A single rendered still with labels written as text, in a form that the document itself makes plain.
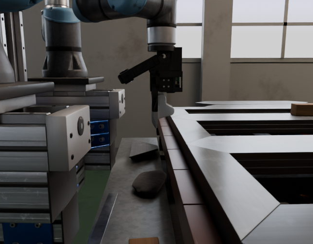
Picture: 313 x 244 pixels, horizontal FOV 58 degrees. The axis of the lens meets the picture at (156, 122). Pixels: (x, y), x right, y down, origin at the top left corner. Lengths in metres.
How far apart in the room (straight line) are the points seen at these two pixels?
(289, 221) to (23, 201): 0.40
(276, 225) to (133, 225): 0.42
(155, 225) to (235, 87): 2.88
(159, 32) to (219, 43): 2.56
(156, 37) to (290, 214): 0.48
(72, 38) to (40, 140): 0.57
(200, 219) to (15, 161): 0.31
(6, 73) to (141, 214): 0.48
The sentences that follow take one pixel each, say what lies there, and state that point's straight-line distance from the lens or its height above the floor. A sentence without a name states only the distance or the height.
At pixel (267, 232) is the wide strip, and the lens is 0.40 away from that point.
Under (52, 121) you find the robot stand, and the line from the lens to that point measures 0.46.
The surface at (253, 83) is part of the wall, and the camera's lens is 3.55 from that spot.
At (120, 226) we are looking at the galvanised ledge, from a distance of 0.75.
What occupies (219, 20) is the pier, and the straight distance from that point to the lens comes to 3.28.
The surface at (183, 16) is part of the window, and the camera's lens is 3.42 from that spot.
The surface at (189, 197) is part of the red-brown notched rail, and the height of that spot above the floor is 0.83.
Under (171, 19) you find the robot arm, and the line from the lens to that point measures 0.72.
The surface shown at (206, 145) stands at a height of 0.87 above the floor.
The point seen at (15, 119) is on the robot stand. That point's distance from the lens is 0.50.
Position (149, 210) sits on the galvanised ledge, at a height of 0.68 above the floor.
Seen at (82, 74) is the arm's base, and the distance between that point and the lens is 0.99.
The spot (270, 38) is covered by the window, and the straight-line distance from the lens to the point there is 3.59.
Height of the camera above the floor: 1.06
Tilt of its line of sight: 10 degrees down
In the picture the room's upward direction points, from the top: straight up
